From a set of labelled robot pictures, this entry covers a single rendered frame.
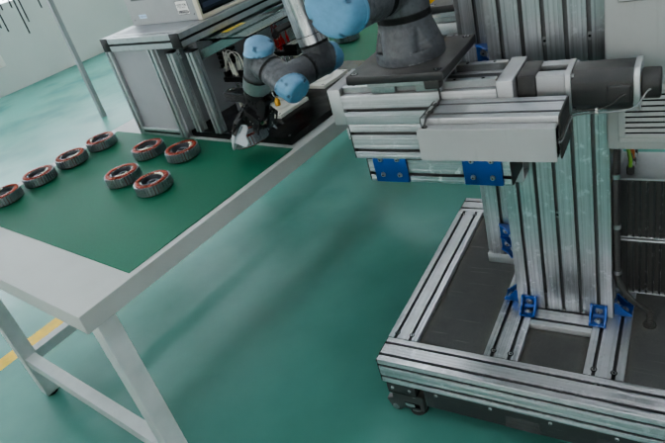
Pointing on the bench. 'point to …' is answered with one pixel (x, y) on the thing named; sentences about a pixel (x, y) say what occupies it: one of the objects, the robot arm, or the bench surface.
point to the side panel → (147, 93)
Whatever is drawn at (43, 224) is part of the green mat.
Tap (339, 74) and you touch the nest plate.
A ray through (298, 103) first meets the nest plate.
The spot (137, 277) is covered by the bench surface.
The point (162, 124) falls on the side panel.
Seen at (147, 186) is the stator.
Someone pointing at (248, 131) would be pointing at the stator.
